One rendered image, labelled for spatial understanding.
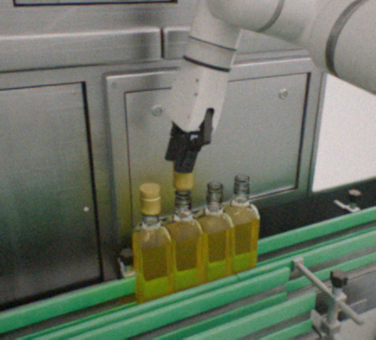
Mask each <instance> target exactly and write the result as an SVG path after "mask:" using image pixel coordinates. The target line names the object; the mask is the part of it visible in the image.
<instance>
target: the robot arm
mask: <svg viewBox="0 0 376 340"><path fill-rule="evenodd" d="M244 29H246V30H249V31H252V32H255V33H259V34H264V35H266V36H269V37H273V38H276V39H282V40H285V41H288V42H290V43H292V44H296V45H298V46H300V47H302V48H304V49H306V50H308V51H309V53H310V57H311V59H312V61H313V63H314V64H315V66H316V67H317V68H318V69H319V70H321V71H323V72H325V73H326V74H328V75H329V76H332V77H336V78H338V79H340V80H342V81H345V82H346V83H347V84H349V85H352V86H355V87H356V88H358V89H360V90H362V91H364V92H367V93H368V94H369V95H371V96H374V97H376V0H198V1H197V5H196V10H195V13H194V17H193V20H192V22H191V28H190V32H189V38H188V41H187V44H186V47H185V53H184V56H183V60H182V62H181V63H180V67H179V69H178V71H177V73H176V76H175V80H174V82H173V85H172V87H171V90H170V98H169V101H168V103H167V106H166V113H167V115H168V116H169V117H170V119H171V123H172V127H171V130H170V137H172V138H170V141H169V145H168V148H167V151H166V155H165V157H164V158H165V159H166V160H169V161H174V160H175V159H176V161H175V167H174V172H176V173H186V174H191V173H192V171H193V169H194V166H195V162H196V158H197V155H198V153H199V152H201V148H202V147H203V146H205V145H207V144H210V143H211V140H212V134H213V133H214V131H215V129H216V127H217V123H218V120H219V118H220V116H221V112H222V106H223V103H224V100H225V92H226V88H227V79H228V74H229V73H228V72H231V69H232V64H233V62H234V59H235V56H236V53H237V49H238V46H239V43H240V40H241V38H242V35H243V30H244ZM197 128H199V129H200V131H196V129H197ZM191 135H195V136H198V137H197V138H193V139H191ZM190 139H191V140H190Z"/></svg>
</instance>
